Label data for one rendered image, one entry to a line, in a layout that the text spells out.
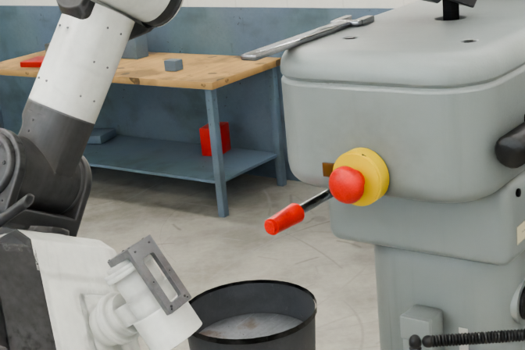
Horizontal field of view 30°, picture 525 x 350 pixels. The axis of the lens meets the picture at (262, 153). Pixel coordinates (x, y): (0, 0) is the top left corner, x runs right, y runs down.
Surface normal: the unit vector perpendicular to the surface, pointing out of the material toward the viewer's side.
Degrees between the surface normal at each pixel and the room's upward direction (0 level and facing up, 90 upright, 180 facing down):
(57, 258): 58
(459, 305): 90
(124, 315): 90
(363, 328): 0
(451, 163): 90
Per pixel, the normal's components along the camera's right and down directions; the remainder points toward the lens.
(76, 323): 0.73, -0.47
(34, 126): -0.47, -0.19
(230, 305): 0.37, 0.16
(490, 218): -0.58, 0.28
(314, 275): -0.09, -0.96
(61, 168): 0.79, 0.35
